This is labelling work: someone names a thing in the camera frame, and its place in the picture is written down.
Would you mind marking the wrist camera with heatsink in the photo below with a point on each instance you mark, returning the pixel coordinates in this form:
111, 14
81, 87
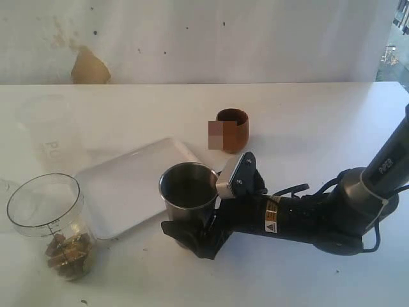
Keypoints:
237, 177

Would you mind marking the white rectangular tray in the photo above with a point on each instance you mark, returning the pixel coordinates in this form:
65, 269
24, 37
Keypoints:
123, 192

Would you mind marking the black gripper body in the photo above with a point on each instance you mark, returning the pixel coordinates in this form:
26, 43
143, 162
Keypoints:
244, 215

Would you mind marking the brown pellets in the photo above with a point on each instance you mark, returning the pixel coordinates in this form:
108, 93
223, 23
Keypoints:
70, 257

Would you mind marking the translucent plastic cup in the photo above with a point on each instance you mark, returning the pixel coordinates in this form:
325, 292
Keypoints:
53, 131

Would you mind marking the stainless steel cup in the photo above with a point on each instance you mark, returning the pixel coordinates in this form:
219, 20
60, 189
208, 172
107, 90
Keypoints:
189, 192

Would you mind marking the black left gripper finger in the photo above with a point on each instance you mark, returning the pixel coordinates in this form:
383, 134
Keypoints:
192, 236

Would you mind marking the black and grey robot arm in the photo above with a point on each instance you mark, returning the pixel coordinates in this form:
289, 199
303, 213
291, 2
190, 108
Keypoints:
334, 218

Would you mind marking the brown wooden cup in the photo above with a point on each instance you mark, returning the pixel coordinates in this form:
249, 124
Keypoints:
229, 132

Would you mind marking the clear measuring beaker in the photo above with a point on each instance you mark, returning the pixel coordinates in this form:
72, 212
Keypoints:
49, 204

